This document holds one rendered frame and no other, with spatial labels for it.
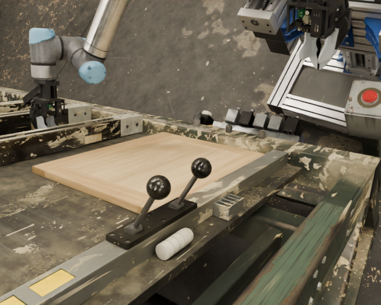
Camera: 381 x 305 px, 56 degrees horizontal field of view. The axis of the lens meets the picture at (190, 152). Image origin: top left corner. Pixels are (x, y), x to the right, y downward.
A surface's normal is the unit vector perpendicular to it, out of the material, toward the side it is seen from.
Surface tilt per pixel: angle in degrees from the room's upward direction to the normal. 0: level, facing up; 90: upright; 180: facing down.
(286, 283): 57
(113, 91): 0
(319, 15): 62
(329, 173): 33
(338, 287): 0
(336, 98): 0
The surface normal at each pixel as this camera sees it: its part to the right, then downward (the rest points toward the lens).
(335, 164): -0.56, 0.21
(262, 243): 0.05, -0.96
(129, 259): 0.83, 0.20
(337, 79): -0.44, -0.35
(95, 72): 0.55, 0.62
